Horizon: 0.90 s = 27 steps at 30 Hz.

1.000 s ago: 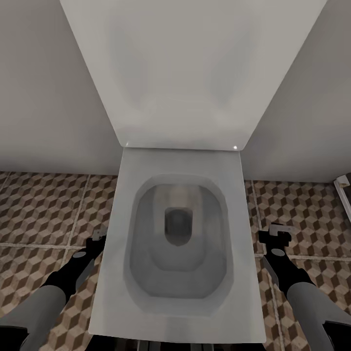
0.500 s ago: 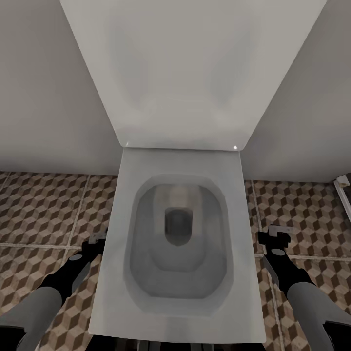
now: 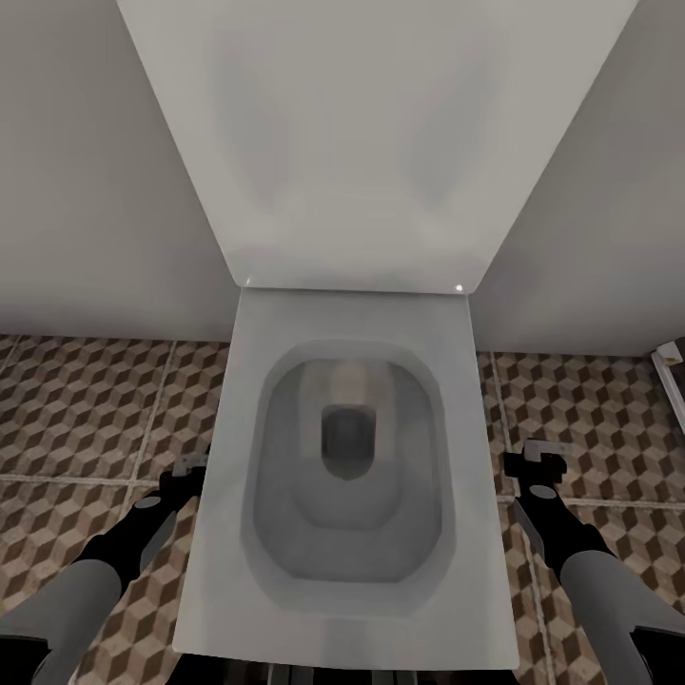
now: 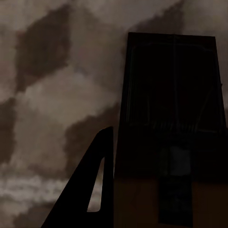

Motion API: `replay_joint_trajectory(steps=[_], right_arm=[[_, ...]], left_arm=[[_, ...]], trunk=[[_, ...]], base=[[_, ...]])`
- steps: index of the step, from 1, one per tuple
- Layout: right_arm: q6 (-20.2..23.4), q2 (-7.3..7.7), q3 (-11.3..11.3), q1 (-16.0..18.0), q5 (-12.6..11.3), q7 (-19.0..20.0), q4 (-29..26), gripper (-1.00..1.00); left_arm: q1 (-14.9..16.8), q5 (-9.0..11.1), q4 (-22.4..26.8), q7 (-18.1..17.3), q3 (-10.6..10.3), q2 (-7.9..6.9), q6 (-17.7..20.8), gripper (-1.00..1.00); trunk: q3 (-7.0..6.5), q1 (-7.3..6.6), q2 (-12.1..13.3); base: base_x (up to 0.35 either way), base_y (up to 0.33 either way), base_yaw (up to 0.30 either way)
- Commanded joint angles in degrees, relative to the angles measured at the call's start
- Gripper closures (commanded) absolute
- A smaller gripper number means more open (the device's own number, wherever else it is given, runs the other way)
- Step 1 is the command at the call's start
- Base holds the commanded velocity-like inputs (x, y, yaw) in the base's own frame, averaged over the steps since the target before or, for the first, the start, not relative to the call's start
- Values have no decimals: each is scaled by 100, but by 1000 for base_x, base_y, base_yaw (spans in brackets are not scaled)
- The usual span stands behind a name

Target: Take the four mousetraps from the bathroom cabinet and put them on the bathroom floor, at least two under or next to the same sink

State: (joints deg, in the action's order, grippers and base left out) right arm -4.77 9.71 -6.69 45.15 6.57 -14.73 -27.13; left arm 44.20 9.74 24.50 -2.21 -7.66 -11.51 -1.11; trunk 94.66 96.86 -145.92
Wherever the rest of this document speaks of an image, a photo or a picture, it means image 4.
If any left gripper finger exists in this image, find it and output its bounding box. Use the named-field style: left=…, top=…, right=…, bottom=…
left=42, top=126, right=114, bottom=228

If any mousetrap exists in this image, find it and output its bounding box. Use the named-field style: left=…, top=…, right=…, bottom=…
left=114, top=32, right=228, bottom=228

